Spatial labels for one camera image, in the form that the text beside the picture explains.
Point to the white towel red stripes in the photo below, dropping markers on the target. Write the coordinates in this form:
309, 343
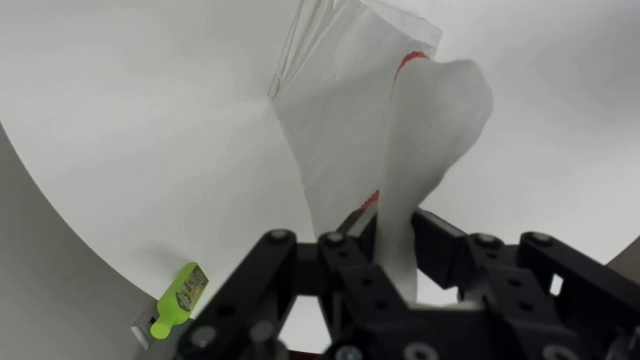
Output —
347, 100

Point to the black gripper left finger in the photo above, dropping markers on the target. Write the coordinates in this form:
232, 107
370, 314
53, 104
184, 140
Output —
253, 272

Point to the small green bottle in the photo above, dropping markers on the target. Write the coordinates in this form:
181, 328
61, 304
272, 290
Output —
183, 292

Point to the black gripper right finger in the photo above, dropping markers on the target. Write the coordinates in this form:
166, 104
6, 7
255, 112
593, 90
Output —
593, 287

